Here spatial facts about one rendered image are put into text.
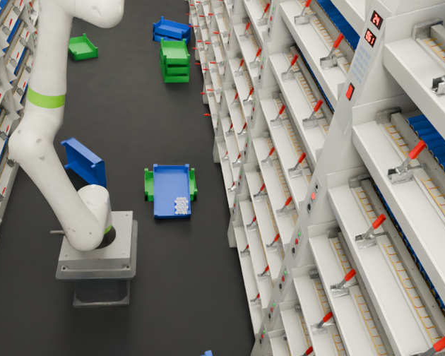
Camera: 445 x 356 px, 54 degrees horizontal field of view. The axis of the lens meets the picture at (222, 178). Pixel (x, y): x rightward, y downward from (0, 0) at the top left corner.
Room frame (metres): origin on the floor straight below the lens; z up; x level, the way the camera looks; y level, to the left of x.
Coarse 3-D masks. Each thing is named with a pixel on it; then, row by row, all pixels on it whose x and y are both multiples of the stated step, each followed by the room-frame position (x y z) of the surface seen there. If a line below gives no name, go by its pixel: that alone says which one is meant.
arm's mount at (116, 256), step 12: (120, 216) 1.28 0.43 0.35; (132, 216) 1.30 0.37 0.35; (120, 228) 1.21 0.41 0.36; (132, 228) 1.28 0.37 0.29; (120, 240) 1.14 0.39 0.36; (60, 252) 1.04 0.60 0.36; (72, 252) 1.05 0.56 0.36; (84, 252) 1.05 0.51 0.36; (96, 252) 1.06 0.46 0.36; (108, 252) 1.07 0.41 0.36; (120, 252) 1.08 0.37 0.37; (60, 264) 1.00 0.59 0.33; (72, 264) 1.01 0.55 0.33; (84, 264) 1.02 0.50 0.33; (96, 264) 1.03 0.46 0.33; (108, 264) 1.04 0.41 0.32; (120, 264) 1.05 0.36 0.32
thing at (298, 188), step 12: (264, 96) 1.49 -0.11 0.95; (276, 96) 1.49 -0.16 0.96; (264, 108) 1.43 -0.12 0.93; (288, 120) 1.34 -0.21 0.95; (276, 132) 1.28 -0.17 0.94; (288, 132) 1.28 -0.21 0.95; (276, 144) 1.22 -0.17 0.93; (288, 144) 1.21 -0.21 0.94; (288, 156) 1.15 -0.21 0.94; (288, 168) 1.09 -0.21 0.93; (288, 180) 1.04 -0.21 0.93; (300, 180) 1.04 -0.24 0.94; (300, 192) 0.98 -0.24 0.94; (300, 204) 0.90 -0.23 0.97
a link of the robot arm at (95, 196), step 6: (84, 186) 1.20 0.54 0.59; (90, 186) 1.20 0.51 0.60; (96, 186) 1.20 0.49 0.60; (78, 192) 1.16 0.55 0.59; (84, 192) 1.16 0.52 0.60; (90, 192) 1.16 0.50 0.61; (96, 192) 1.17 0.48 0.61; (102, 192) 1.18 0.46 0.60; (84, 198) 1.12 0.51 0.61; (90, 198) 1.13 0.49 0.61; (96, 198) 1.13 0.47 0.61; (102, 198) 1.14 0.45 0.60; (108, 198) 1.17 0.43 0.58; (90, 204) 1.10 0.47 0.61; (96, 204) 1.10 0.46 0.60; (102, 204) 1.12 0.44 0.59; (108, 204) 1.15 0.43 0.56; (102, 210) 1.09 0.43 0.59; (108, 210) 1.13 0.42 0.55; (108, 216) 1.14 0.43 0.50; (108, 222) 1.14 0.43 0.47; (108, 228) 1.14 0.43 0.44
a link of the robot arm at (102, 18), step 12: (84, 0) 1.17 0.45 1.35; (96, 0) 1.18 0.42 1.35; (108, 0) 1.19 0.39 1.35; (120, 0) 1.22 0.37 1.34; (84, 12) 1.17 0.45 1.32; (96, 12) 1.17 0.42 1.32; (108, 12) 1.17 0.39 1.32; (120, 12) 1.20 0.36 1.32; (96, 24) 1.18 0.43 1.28; (108, 24) 1.18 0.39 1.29
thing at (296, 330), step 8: (280, 304) 0.81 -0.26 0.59; (288, 304) 0.81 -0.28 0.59; (296, 304) 0.82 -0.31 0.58; (280, 312) 0.81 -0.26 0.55; (288, 312) 0.80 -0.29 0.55; (296, 312) 0.80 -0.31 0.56; (288, 320) 0.78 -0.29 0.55; (296, 320) 0.78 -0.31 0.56; (288, 328) 0.75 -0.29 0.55; (296, 328) 0.75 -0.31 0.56; (304, 328) 0.74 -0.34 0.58; (288, 336) 0.72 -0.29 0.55; (296, 336) 0.72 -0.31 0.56; (304, 336) 0.72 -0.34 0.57; (296, 344) 0.70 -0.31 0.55; (304, 344) 0.70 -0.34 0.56; (296, 352) 0.67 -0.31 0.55; (304, 352) 0.67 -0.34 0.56; (312, 352) 0.67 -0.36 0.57
